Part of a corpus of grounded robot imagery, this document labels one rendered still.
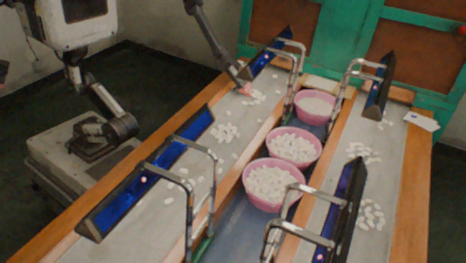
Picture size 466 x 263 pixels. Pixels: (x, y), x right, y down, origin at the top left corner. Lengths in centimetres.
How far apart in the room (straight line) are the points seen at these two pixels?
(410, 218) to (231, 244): 71
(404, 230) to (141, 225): 98
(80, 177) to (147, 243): 76
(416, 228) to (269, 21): 145
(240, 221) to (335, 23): 131
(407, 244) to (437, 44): 115
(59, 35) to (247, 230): 107
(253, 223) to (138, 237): 45
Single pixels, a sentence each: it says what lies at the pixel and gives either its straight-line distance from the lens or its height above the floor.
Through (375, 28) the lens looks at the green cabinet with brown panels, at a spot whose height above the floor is 114.
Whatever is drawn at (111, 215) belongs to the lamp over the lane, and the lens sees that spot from 101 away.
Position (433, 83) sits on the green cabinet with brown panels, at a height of 92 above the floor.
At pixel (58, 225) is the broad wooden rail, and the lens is 144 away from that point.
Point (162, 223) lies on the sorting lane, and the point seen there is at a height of 74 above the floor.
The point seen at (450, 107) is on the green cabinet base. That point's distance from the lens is 242.
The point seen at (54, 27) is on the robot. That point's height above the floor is 124.
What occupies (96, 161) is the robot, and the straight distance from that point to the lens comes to 208.
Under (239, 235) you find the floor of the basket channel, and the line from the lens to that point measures 147.
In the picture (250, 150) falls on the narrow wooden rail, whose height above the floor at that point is 76.
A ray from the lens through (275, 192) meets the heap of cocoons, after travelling 155.
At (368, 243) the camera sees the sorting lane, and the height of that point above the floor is 74.
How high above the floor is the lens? 184
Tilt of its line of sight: 36 degrees down
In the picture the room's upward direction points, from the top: 7 degrees clockwise
